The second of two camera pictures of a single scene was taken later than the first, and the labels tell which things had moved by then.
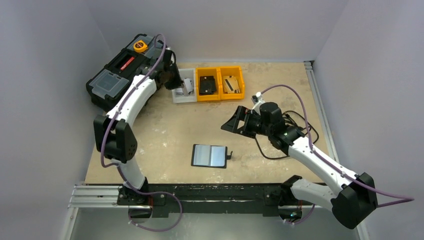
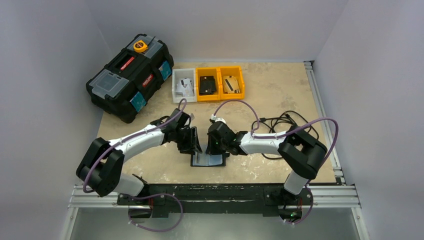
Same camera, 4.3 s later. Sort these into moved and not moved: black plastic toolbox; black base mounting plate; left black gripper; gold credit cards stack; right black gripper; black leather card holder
Moved: right black gripper; left black gripper
Not moved: black leather card holder; black plastic toolbox; black base mounting plate; gold credit cards stack
